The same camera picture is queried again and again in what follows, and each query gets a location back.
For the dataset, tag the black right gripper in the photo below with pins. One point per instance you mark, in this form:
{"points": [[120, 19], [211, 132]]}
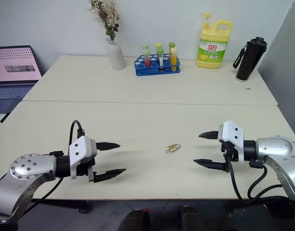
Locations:
{"points": [[230, 150]]}

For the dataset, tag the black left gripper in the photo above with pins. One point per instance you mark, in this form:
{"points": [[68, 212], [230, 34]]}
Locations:
{"points": [[86, 168]]}

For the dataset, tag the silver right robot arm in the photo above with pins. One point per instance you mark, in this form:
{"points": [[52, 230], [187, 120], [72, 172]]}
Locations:
{"points": [[272, 146]]}

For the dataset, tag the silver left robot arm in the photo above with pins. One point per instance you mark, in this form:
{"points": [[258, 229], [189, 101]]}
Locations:
{"points": [[22, 168]]}

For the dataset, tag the small brass padlock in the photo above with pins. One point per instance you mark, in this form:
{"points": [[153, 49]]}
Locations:
{"points": [[172, 148]]}

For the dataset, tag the dark rounded shape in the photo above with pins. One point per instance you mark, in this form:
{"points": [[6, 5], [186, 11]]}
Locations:
{"points": [[135, 220], [189, 219]]}

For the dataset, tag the black bulky base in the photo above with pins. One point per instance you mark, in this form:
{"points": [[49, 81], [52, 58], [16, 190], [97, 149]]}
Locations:
{"points": [[258, 216]]}

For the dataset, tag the blue test tube rack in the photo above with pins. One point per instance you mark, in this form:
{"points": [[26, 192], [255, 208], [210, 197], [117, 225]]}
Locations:
{"points": [[157, 71]]}

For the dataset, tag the orange liquid test tube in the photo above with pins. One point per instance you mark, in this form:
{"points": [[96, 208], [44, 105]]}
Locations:
{"points": [[173, 59]]}

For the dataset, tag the green-capped tube white label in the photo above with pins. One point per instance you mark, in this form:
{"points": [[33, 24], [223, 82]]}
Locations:
{"points": [[161, 60]]}

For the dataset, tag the white ceramic vase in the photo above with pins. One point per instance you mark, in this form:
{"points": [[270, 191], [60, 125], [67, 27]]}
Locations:
{"points": [[115, 56]]}

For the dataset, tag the yellow dish soap pump bottle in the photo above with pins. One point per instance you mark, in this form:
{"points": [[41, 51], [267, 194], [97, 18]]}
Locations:
{"points": [[211, 43]]}

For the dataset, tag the green-capped tube red liquid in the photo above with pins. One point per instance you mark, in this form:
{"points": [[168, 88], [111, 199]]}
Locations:
{"points": [[147, 59]]}

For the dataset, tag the green-capped test tube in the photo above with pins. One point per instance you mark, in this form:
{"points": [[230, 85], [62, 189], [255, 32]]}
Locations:
{"points": [[171, 44], [145, 46], [158, 45]]}

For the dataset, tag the open laptop computer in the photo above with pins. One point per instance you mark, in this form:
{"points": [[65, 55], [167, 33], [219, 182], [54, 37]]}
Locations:
{"points": [[12, 62]]}

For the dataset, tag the dried flower bouquet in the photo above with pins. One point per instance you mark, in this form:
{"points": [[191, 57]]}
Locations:
{"points": [[105, 14]]}

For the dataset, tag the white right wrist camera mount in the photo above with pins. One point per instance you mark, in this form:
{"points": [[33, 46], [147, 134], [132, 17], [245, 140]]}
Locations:
{"points": [[230, 133]]}

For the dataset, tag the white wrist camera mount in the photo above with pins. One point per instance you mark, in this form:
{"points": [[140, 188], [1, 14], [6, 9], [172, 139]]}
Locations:
{"points": [[230, 133], [81, 149]]}

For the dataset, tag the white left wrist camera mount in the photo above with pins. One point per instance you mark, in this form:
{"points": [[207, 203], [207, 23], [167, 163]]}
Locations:
{"points": [[81, 149]]}

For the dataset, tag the black table leg frame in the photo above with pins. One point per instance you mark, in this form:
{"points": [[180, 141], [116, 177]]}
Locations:
{"points": [[65, 204]]}

